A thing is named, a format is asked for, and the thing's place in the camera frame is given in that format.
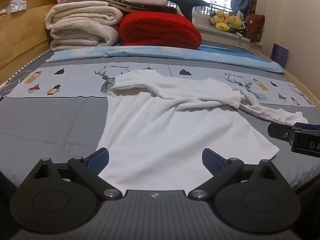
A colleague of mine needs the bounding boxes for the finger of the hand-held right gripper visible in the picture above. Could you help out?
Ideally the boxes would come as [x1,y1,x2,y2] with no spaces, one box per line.
[267,122,320,145]

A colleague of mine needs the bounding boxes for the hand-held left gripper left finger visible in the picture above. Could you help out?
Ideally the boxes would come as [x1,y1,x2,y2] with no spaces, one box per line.
[25,147,123,200]

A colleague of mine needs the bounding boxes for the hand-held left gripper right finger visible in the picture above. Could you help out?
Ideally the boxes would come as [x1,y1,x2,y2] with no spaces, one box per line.
[188,148,288,200]

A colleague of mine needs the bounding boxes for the white long-sleeve shirt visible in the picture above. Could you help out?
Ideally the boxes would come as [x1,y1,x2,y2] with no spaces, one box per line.
[96,69,308,195]

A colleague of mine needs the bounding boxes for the grey printed bed sheet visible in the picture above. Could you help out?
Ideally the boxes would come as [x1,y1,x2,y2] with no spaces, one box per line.
[0,45,320,193]

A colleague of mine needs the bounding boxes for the purple box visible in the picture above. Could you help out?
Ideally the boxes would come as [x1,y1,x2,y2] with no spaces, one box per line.
[271,43,289,68]

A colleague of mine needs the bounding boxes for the dark red cushion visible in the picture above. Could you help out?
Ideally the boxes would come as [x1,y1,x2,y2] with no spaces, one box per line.
[244,13,265,43]

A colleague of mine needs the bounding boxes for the light blue sheet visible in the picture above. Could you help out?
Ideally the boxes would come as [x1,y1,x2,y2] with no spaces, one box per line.
[46,44,284,73]

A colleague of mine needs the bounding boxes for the pile of yellow plush toys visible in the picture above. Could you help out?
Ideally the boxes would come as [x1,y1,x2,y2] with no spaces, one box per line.
[209,10,247,36]

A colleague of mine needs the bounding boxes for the white window sill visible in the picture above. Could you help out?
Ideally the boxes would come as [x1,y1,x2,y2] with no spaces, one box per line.
[192,15,263,46]

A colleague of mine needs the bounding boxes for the cream folded blanket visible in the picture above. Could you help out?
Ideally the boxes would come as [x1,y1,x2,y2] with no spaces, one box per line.
[44,0,123,52]

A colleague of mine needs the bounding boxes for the wooden headboard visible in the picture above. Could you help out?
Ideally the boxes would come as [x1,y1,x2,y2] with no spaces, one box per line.
[0,0,66,84]

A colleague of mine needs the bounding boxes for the red folded quilt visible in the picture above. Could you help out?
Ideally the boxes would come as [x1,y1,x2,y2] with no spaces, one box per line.
[119,11,202,50]

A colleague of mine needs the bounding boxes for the dark patterned folded mat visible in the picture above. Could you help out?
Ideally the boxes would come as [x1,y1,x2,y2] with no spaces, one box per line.
[100,0,178,15]

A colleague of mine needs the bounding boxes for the tissue pack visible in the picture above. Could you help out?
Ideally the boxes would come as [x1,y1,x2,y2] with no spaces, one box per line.
[5,0,27,14]

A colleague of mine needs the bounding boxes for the wooden bed frame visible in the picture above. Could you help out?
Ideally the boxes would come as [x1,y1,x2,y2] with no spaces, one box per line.
[282,66,320,105]

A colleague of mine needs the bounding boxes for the white cable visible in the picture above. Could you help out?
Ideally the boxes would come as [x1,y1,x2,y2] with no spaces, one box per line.
[0,70,33,93]

